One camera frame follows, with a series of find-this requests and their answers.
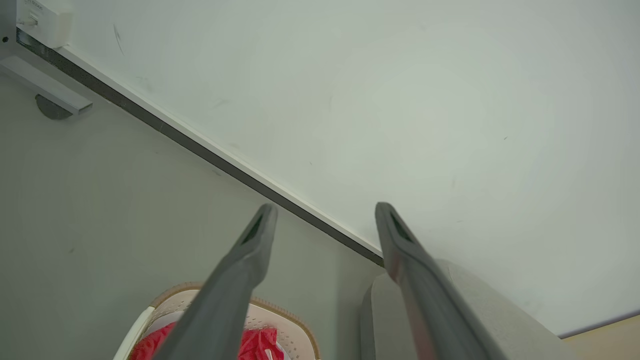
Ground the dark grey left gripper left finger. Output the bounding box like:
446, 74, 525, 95
152, 203, 279, 360

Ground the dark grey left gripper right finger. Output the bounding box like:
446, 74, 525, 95
375, 202, 507, 360

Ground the red clothing item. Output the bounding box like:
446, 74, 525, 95
131, 322, 285, 360

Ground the white perforated laundry basket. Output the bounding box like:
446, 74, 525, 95
113, 282, 321, 360

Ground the black and white baseboard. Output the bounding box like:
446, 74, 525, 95
16, 27, 385, 267

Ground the grey metal furniture leg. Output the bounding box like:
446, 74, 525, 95
0, 0, 94, 121

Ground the white wall-mounted box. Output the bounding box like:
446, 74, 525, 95
16, 0, 74, 49

